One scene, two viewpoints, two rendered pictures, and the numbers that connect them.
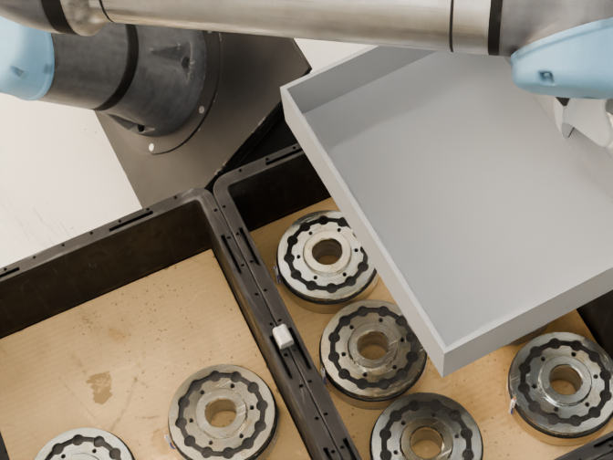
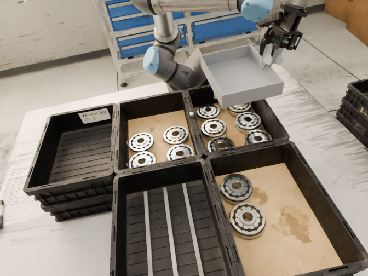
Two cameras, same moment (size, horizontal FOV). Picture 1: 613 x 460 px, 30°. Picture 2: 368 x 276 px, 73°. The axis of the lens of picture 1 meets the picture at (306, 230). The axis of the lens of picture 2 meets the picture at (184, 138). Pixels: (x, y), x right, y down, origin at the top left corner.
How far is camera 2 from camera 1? 46 cm
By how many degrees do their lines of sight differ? 18
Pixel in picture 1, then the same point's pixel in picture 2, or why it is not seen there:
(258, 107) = (200, 82)
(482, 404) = (237, 144)
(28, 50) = (154, 59)
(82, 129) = not seen: hidden behind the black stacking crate
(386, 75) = (225, 61)
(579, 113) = (265, 58)
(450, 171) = (234, 75)
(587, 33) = not seen: outside the picture
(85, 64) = (165, 67)
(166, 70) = (182, 75)
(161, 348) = (167, 124)
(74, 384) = (146, 128)
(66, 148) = not seen: hidden behind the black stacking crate
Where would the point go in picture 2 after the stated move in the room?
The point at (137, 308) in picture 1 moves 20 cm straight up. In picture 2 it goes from (164, 117) to (156, 79)
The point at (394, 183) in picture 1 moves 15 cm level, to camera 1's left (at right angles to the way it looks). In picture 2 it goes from (221, 76) to (180, 78)
